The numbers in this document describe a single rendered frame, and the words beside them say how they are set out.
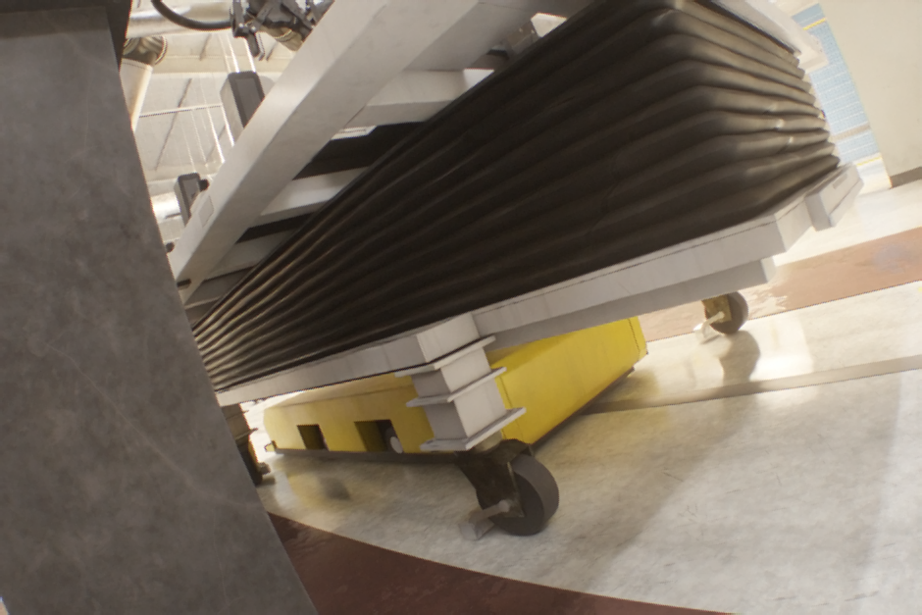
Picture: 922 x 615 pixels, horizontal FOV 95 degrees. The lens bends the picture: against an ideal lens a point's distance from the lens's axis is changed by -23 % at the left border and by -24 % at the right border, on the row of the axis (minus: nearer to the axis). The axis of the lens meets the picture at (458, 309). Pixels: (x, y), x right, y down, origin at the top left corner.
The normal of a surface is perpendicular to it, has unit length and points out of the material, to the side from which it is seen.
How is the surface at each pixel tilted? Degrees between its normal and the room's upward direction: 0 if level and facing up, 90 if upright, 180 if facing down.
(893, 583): 0
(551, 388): 90
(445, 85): 90
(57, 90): 90
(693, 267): 90
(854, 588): 0
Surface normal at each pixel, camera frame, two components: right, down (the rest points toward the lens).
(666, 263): -0.70, 0.29
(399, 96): 0.62, -0.21
